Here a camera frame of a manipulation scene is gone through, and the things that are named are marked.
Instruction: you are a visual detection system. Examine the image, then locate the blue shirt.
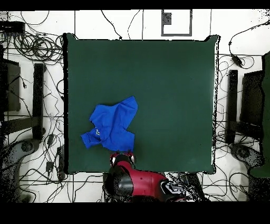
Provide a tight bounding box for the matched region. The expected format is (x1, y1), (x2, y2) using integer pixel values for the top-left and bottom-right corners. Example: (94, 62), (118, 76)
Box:
(80, 95), (139, 153)

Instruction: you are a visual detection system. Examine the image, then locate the flat black device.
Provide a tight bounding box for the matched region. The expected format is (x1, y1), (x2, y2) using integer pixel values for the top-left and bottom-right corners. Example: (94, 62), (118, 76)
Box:
(0, 21), (26, 34)

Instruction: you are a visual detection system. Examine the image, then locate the narrow black power strip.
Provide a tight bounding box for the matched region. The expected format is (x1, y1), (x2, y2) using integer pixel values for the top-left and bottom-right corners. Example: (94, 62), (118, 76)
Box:
(56, 145), (65, 180)

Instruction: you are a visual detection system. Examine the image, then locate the dark green table cloth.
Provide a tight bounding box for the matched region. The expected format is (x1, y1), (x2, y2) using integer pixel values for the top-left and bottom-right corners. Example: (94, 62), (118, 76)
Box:
(62, 32), (221, 175)

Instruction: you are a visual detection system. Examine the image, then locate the black stand bar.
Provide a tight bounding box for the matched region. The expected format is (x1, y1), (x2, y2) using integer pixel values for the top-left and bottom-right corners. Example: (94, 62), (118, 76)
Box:
(225, 69), (238, 144)
(32, 63), (46, 141)

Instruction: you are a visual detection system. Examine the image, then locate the black box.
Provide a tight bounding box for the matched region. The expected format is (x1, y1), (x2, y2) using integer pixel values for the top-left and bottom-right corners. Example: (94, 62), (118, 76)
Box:
(0, 58), (21, 113)
(239, 70), (264, 127)

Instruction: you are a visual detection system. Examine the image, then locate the black power adapter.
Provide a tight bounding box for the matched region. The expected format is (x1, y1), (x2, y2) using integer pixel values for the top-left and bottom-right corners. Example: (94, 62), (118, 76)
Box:
(230, 53), (244, 68)

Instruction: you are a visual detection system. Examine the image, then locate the green cloth sheet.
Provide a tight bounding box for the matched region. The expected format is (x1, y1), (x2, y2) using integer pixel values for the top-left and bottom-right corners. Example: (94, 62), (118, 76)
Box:
(248, 50), (270, 178)

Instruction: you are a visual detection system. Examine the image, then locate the coil of black cables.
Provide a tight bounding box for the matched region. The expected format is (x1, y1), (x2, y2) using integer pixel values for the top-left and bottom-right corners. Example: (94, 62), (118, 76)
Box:
(12, 31), (64, 64)

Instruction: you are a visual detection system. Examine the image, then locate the grey square floor frame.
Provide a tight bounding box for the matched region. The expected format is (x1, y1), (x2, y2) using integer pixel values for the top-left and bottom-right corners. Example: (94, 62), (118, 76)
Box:
(161, 9), (193, 37)

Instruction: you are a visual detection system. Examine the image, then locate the black adapter cable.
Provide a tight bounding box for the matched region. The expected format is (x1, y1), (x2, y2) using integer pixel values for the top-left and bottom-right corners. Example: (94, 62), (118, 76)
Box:
(228, 20), (270, 56)

